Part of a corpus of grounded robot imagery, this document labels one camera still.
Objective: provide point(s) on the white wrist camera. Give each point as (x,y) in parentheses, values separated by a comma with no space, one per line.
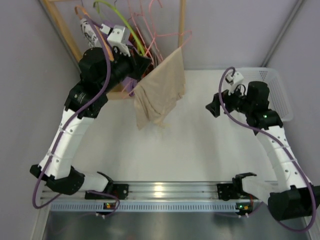
(117,36)
(234,80)

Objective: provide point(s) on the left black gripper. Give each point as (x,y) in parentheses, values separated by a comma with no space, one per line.
(136,66)

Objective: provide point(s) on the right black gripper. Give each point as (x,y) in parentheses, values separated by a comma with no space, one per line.
(222,103)

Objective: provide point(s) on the aluminium mounting rail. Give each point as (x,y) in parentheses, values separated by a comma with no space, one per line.
(153,191)

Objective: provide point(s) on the purple garment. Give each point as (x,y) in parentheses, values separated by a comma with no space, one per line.
(128,83)

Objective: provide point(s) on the perforated cable duct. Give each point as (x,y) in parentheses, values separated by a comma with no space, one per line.
(151,206)

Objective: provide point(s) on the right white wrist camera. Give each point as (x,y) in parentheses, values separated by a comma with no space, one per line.
(234,80)

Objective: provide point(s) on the wooden clothes rack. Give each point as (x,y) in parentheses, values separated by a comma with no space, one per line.
(165,15)

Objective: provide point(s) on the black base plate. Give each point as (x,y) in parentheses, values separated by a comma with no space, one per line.
(118,190)
(226,191)

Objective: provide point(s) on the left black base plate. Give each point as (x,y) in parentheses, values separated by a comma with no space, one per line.
(118,190)

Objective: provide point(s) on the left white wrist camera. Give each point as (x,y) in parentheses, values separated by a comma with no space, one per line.
(117,36)

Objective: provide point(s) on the beige trousers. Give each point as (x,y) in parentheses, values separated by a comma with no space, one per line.
(156,95)

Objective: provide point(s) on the pink wire hanger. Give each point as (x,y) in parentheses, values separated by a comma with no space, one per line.
(184,36)
(133,16)

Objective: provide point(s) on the green hanger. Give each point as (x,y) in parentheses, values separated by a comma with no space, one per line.
(140,46)

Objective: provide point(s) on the orange hanger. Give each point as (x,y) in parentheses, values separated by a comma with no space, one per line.
(82,13)

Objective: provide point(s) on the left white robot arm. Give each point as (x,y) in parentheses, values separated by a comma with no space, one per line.
(98,76)

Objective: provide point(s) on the white plastic basket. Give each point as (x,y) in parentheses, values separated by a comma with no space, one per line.
(278,98)

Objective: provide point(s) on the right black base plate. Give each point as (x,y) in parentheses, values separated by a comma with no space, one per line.
(226,191)

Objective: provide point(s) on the black white patterned garment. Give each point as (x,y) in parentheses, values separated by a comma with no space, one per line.
(89,34)

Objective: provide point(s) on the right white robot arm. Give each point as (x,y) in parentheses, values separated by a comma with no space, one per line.
(295,196)

